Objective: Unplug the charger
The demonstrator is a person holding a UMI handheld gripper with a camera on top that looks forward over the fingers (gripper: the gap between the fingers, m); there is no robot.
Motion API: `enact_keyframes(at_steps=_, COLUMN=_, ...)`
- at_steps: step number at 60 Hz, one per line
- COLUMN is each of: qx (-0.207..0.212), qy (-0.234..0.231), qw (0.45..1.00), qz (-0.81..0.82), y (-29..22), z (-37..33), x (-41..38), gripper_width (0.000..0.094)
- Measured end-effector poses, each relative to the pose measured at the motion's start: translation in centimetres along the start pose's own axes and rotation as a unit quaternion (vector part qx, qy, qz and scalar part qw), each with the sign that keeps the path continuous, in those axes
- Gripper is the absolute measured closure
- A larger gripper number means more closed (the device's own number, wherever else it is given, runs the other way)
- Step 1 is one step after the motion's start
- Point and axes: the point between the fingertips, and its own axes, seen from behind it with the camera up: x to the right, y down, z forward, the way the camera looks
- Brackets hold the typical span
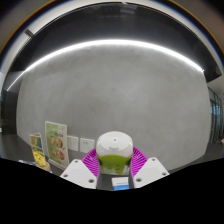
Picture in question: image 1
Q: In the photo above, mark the glass partition with dark frames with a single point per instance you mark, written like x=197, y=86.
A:
x=216, y=116

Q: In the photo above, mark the green menu sign stand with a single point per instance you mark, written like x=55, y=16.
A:
x=56, y=143

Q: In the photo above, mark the green and white charger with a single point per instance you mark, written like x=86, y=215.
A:
x=114, y=146

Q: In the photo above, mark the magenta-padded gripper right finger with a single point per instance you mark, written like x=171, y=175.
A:
x=151, y=171

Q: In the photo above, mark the yellow card in wooden holder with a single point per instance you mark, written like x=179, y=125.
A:
x=37, y=148

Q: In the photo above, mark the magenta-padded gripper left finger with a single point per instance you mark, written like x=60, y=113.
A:
x=78, y=173

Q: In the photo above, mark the long ceiling light strip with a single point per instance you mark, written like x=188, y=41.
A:
x=110, y=42

